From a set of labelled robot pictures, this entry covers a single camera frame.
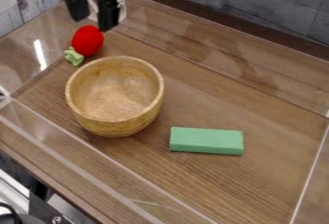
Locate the red plush strawberry toy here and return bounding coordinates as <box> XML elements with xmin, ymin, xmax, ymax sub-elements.
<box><xmin>64</xmin><ymin>25</ymin><xmax>104</xmax><ymax>66</ymax></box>

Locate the wooden bowl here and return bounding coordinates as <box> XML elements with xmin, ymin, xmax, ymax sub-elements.
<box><xmin>65</xmin><ymin>56</ymin><xmax>164</xmax><ymax>137</ymax></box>

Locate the green rectangular sponge block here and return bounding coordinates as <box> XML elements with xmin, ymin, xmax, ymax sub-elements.
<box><xmin>170</xmin><ymin>127</ymin><xmax>245</xmax><ymax>156</ymax></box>

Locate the clear acrylic tray enclosure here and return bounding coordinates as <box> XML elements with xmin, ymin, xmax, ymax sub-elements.
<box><xmin>0</xmin><ymin>0</ymin><xmax>329</xmax><ymax>224</ymax></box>

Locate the black cable and clamp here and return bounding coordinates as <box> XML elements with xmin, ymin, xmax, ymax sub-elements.
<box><xmin>0</xmin><ymin>190</ymin><xmax>75</xmax><ymax>224</ymax></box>

